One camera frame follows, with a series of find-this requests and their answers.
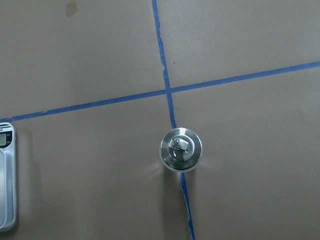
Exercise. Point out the glass sauce dispenser bottle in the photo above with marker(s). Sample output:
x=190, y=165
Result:
x=181, y=150

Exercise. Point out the digital kitchen scale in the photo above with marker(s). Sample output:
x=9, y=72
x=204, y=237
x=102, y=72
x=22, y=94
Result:
x=8, y=179

